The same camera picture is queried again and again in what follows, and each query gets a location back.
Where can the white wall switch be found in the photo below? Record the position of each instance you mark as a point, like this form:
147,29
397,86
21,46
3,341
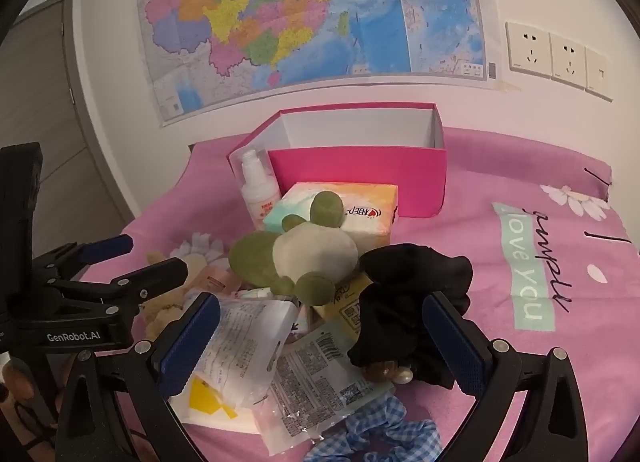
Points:
600,74

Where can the small pink packet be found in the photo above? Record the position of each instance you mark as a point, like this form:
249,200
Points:
220,279

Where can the person's left hand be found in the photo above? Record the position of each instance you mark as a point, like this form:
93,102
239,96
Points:
12,382

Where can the small yellow tissue pack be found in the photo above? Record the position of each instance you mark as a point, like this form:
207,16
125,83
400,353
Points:
345,307

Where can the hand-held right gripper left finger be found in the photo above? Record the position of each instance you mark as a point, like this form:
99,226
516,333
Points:
190,342

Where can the grey door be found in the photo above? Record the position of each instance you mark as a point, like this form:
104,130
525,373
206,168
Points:
50,92

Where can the large pastel tissue pack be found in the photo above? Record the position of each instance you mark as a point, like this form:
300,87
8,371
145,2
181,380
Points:
370,222

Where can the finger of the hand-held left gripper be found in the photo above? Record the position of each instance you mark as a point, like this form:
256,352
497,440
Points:
107,246
160,274

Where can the white spray bottle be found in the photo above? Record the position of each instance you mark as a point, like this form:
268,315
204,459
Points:
257,192

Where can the white packet with yellow print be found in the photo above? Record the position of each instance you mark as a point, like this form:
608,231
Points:
245,342

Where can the blue gingham scrunchie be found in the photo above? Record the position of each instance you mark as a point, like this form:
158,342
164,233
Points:
380,427

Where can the green frog plush toy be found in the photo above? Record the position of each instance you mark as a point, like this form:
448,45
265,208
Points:
310,247

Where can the white wall socket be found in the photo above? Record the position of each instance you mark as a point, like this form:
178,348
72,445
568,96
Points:
529,48
569,59

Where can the black scrunchie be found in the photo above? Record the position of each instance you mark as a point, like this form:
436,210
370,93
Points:
400,292

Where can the clear labelled plastic packet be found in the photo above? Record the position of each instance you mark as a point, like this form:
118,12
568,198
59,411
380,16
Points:
310,382

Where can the pearl hair clip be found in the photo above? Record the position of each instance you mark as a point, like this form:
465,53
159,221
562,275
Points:
395,373

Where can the pink storage box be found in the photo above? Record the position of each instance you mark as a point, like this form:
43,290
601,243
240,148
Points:
350,172

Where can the brown plush bear toy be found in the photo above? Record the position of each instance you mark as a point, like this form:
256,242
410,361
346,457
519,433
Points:
165,312

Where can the colourful wall map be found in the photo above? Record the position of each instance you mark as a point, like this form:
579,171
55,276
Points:
300,17

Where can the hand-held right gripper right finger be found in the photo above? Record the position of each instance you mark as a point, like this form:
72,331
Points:
450,342

